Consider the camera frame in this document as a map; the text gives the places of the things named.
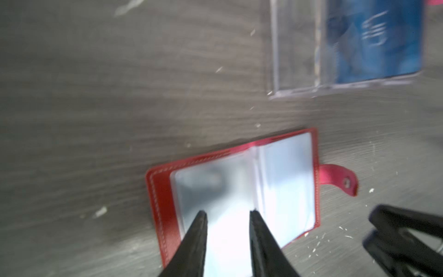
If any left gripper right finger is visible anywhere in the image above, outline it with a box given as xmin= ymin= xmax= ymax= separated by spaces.
xmin=249 ymin=210 xmax=300 ymax=277

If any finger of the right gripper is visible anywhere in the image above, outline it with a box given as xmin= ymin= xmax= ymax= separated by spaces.
xmin=363 ymin=205 xmax=443 ymax=277

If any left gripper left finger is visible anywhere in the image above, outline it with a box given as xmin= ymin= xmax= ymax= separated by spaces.
xmin=159 ymin=210 xmax=208 ymax=277

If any red leather card holder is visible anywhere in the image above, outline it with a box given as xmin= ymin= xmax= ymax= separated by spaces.
xmin=145 ymin=128 xmax=358 ymax=277

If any clear acrylic card box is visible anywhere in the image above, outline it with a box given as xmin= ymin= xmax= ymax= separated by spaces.
xmin=268 ymin=1 xmax=427 ymax=99

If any blue credit card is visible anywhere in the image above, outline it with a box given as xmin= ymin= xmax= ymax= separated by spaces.
xmin=326 ymin=1 xmax=425 ymax=84

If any pink plush doll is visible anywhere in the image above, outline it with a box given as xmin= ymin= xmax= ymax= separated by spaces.
xmin=427 ymin=0 xmax=443 ymax=5

